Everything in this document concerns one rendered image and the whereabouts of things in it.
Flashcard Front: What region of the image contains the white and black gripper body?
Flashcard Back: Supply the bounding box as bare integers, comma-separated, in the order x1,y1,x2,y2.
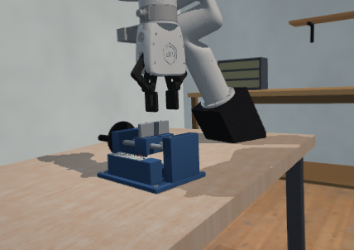
136,20,186,77

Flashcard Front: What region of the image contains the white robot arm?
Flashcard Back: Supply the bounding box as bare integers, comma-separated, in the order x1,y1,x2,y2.
117,0,235,108

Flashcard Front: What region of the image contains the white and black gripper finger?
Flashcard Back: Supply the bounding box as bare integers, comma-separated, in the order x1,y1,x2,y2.
131,52,159,112
165,71,188,109

